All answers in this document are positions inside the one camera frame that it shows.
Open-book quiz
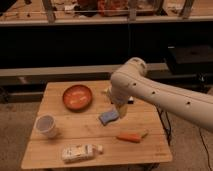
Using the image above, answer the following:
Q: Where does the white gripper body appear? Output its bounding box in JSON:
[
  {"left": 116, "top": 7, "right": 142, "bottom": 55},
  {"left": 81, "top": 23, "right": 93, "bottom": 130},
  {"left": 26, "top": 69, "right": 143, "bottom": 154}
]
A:
[{"left": 105, "top": 87, "right": 129, "bottom": 119}]

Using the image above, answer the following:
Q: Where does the white ceramic cup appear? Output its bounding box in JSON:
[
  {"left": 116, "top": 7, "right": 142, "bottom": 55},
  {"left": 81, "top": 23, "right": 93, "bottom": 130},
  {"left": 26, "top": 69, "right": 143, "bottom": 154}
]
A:
[{"left": 35, "top": 115, "right": 59, "bottom": 138}]

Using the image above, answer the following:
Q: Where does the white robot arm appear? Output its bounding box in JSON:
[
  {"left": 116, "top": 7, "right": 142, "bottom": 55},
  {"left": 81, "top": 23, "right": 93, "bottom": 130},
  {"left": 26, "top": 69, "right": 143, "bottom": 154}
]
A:
[{"left": 108, "top": 57, "right": 213, "bottom": 132}]

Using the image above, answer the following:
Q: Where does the small black eraser box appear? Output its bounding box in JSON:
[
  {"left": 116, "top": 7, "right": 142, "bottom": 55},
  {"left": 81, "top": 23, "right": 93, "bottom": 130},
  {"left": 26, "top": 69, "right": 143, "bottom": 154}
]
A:
[{"left": 128, "top": 96, "right": 134, "bottom": 104}]

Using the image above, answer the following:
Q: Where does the blue wavy sponge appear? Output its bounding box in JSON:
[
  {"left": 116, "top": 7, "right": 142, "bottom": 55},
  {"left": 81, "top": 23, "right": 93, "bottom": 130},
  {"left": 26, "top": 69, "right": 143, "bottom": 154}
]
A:
[{"left": 99, "top": 109, "right": 119, "bottom": 126}]

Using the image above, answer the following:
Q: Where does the orange bowl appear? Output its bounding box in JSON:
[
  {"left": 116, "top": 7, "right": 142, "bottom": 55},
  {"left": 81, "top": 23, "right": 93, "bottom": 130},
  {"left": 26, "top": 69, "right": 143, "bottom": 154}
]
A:
[{"left": 62, "top": 84, "right": 93, "bottom": 111}]

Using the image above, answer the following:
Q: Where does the orange toy carrot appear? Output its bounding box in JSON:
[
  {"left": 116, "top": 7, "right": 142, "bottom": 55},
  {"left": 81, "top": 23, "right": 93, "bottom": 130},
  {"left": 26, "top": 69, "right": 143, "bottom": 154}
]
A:
[{"left": 116, "top": 131, "right": 148, "bottom": 143}]

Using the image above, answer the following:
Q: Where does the wooden folding table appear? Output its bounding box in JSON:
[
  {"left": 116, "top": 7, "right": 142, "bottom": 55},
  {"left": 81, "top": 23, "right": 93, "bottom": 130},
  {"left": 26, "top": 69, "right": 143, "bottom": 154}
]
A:
[{"left": 21, "top": 81, "right": 172, "bottom": 169}]

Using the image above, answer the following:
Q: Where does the white milk carton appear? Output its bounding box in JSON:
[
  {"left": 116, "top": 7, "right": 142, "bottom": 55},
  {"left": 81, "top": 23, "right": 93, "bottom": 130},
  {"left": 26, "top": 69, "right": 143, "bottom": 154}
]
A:
[{"left": 61, "top": 144, "right": 104, "bottom": 163}]

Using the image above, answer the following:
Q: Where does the long workbench shelf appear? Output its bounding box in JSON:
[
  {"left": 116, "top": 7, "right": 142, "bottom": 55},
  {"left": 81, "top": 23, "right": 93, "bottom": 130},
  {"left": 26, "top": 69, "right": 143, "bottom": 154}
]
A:
[{"left": 0, "top": 0, "right": 213, "bottom": 27}]

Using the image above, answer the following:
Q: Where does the black cable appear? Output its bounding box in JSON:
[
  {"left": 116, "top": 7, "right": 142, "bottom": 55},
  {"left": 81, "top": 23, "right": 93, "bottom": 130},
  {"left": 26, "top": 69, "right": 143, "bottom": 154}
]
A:
[{"left": 198, "top": 128, "right": 213, "bottom": 171}]

